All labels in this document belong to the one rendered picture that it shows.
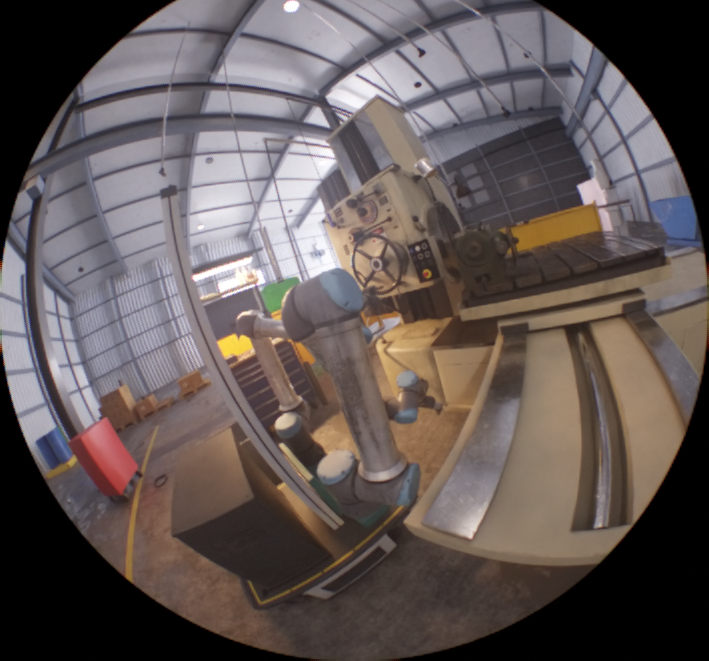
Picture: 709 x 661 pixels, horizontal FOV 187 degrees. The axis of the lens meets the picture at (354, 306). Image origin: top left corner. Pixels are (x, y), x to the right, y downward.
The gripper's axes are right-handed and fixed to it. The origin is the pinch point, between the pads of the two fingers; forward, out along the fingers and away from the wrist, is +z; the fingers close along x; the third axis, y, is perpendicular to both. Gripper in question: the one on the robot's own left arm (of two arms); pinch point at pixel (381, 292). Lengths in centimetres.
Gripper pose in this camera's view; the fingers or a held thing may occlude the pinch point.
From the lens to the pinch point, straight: 133.3
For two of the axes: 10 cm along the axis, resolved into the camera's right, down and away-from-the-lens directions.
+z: 6.6, -3.4, 6.7
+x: 2.4, 9.4, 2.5
